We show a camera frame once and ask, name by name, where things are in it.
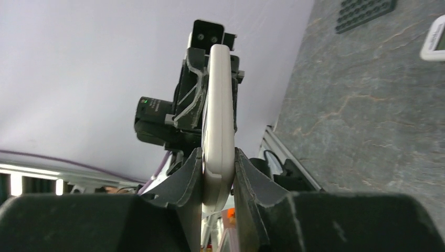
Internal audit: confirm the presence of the white remote control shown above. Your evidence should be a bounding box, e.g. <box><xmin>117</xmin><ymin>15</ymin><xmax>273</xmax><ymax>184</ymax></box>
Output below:
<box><xmin>202</xmin><ymin>45</ymin><xmax>235</xmax><ymax>214</ymax></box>

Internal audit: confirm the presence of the dark grey brick baseplate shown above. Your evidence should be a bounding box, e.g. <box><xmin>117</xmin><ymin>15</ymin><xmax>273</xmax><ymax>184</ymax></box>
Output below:
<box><xmin>335</xmin><ymin>0</ymin><xmax>398</xmax><ymax>34</ymax></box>

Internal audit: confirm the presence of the aluminium frame rail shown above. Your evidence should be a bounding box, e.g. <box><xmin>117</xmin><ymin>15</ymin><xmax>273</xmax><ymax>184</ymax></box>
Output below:
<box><xmin>260</xmin><ymin>126</ymin><xmax>324</xmax><ymax>192</ymax></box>

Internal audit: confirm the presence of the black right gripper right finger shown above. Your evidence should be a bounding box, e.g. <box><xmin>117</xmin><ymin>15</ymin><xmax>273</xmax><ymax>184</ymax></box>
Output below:
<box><xmin>234</xmin><ymin>148</ymin><xmax>306</xmax><ymax>251</ymax></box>

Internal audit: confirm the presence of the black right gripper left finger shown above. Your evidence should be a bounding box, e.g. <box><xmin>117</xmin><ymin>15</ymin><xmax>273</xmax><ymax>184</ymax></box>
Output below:
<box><xmin>141</xmin><ymin>148</ymin><xmax>203</xmax><ymax>251</ymax></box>

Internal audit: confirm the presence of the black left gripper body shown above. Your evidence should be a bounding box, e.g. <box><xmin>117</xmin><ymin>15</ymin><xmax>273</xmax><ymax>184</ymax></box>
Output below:
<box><xmin>166</xmin><ymin>47</ymin><xmax>210</xmax><ymax>157</ymax></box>

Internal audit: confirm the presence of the white remote with buttons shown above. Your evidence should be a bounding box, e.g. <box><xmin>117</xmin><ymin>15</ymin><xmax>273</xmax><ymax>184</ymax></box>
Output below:
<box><xmin>420</xmin><ymin>15</ymin><xmax>444</xmax><ymax>62</ymax></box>

